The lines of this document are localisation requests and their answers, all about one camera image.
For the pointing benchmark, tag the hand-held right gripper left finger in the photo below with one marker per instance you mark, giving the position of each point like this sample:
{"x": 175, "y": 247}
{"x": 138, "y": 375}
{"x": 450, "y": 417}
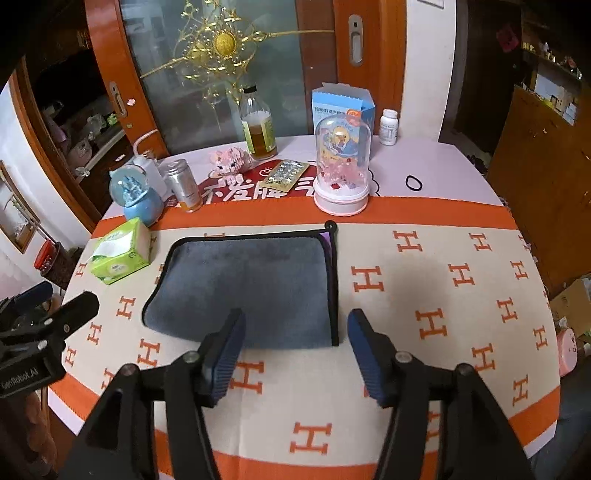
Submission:
{"x": 226, "y": 350}

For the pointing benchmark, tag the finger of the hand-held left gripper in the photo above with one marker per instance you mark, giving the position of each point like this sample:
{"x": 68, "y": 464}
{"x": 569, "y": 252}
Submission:
{"x": 76, "y": 309}

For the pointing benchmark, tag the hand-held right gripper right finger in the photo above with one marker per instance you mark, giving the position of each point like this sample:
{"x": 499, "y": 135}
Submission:
{"x": 360, "y": 350}

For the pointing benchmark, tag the grey towel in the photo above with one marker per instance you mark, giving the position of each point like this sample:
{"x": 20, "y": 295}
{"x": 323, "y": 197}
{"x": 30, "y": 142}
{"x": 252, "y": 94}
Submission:
{"x": 249, "y": 286}

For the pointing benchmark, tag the orange patterned blanket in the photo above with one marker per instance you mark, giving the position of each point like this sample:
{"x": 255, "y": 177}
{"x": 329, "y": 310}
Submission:
{"x": 415, "y": 323}

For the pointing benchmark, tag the green tissue box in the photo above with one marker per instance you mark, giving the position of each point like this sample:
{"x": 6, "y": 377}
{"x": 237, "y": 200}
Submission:
{"x": 121, "y": 251}

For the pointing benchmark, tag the blue snow globe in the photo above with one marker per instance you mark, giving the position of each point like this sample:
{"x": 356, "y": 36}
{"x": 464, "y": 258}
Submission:
{"x": 134, "y": 196}

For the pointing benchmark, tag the white kettle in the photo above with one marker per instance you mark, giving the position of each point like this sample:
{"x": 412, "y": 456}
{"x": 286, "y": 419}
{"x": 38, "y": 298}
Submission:
{"x": 150, "y": 168}

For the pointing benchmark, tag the silver orange can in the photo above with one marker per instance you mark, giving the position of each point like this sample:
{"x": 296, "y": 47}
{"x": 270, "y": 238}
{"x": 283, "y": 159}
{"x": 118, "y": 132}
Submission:
{"x": 183, "y": 184}

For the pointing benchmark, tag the pink dome with duck figure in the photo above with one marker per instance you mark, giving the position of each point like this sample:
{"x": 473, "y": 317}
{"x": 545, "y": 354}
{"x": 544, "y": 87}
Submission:
{"x": 341, "y": 166}

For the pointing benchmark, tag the silver pill blister pack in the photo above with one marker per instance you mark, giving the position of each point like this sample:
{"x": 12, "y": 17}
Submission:
{"x": 282, "y": 173}

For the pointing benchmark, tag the pink block pig figure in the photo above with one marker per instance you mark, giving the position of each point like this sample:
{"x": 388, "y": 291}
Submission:
{"x": 229, "y": 161}

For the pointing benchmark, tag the white printed tablecloth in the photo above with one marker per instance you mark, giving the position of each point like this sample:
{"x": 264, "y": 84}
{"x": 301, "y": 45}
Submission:
{"x": 415, "y": 166}

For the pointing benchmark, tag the pink round container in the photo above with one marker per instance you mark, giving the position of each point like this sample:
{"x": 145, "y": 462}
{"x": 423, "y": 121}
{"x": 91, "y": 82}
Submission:
{"x": 567, "y": 353}

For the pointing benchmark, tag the cardboard box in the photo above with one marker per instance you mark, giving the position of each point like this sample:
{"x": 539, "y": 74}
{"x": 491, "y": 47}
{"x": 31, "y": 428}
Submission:
{"x": 570, "y": 300}

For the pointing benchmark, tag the white pill bottle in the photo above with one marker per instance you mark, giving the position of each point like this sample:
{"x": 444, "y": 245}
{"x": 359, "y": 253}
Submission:
{"x": 388, "y": 127}

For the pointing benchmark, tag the glass bottle with yellow label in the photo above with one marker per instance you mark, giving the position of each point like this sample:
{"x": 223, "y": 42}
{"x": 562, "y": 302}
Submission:
{"x": 258, "y": 124}

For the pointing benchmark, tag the wooden cabinet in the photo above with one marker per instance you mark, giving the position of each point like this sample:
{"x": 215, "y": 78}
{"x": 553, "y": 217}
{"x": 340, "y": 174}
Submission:
{"x": 540, "y": 184}

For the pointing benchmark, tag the blue medicine box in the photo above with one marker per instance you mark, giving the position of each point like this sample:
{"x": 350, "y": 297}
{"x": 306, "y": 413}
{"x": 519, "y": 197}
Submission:
{"x": 346, "y": 104}

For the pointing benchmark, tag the wooden glass door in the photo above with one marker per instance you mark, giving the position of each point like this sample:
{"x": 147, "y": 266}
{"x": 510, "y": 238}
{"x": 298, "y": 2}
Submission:
{"x": 221, "y": 74}

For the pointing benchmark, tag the gold ornament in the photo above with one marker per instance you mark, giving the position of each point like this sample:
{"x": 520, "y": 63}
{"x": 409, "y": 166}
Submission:
{"x": 221, "y": 46}

